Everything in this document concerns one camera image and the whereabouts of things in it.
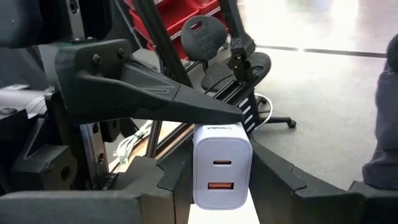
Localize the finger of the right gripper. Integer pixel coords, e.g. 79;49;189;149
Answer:
11;144;78;191
55;39;245;126

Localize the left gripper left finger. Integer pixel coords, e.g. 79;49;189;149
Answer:
0;141;194;224

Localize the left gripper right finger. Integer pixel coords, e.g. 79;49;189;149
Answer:
248;139;398;224

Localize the white USB wall charger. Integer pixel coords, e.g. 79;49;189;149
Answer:
192;123;253;211

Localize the red storage bin shelf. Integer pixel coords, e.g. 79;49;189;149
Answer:
123;0;233;60

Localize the black stool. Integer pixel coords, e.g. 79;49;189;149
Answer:
181;14;297;129

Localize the person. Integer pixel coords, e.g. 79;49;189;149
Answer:
362;33;398;191

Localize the thick white power cord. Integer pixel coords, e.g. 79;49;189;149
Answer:
112;120;154;165

